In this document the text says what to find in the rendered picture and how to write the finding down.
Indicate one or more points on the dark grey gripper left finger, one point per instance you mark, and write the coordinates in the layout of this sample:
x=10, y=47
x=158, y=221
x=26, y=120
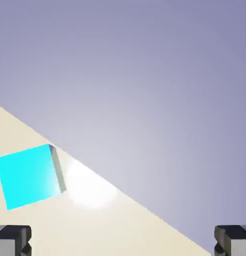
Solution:
x=11, y=240

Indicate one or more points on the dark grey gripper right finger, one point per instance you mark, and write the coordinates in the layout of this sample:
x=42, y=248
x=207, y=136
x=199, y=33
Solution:
x=235, y=240

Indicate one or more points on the large cyan box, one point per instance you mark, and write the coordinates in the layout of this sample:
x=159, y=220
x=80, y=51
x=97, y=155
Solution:
x=27, y=176

